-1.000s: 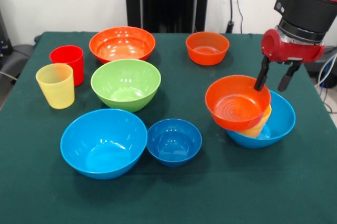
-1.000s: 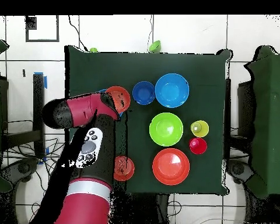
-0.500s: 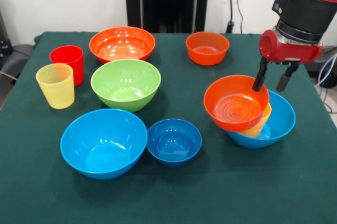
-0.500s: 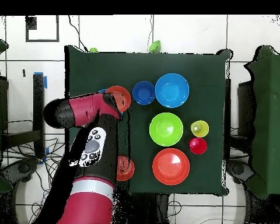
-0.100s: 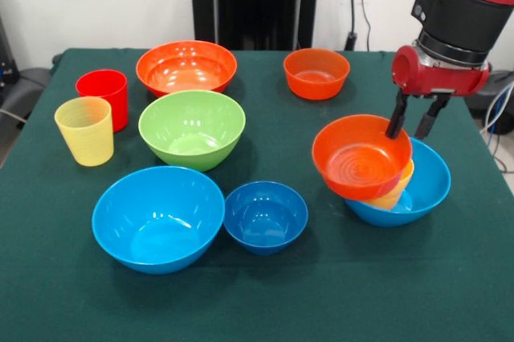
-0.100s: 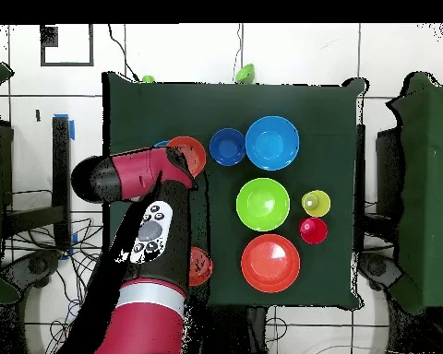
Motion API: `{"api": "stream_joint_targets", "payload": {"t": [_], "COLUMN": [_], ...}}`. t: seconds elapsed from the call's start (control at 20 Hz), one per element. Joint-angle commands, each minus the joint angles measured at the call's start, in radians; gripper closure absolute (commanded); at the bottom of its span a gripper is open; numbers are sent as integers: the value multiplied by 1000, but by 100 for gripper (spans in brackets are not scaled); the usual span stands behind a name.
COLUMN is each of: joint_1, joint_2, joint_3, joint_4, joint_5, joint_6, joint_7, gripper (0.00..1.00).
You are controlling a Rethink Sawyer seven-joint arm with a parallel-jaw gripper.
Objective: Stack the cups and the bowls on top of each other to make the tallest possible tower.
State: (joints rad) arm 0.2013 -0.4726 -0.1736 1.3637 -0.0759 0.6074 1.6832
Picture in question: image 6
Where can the dark square floor frame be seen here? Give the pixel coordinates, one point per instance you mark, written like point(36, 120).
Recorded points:
point(91, 48)

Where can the green bowl on floor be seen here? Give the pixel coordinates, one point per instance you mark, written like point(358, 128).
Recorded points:
point(245, 73)

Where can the large blue bowl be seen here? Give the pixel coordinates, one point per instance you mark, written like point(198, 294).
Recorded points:
point(161, 143)
point(272, 143)

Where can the small green floor object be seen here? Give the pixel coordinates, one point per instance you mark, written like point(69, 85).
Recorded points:
point(148, 79)

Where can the orange bowl with ringed bottom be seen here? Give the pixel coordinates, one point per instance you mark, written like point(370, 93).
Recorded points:
point(192, 151)

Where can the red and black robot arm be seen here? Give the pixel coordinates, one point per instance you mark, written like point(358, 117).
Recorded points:
point(140, 177)

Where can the translucent yellow cup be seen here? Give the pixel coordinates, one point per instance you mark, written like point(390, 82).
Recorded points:
point(320, 207)

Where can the small plain orange bowl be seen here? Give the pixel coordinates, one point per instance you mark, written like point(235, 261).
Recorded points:
point(201, 267)

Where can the blue tape strip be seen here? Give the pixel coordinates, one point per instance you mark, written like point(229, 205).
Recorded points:
point(72, 129)

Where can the black metal stand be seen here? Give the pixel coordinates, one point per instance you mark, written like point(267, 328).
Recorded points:
point(61, 166)

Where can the black chair base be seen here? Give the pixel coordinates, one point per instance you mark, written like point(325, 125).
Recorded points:
point(33, 267)

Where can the red cup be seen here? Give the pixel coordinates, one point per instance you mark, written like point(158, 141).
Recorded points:
point(315, 233)

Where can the small dark blue bowl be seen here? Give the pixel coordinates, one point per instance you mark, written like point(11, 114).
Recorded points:
point(227, 147)

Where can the large orange bowl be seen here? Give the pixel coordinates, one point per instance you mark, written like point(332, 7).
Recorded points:
point(269, 263)

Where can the grey chair base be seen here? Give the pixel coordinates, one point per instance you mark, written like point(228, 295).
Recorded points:
point(376, 269)

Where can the green bowl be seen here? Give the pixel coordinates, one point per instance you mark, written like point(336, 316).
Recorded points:
point(245, 73)
point(263, 204)

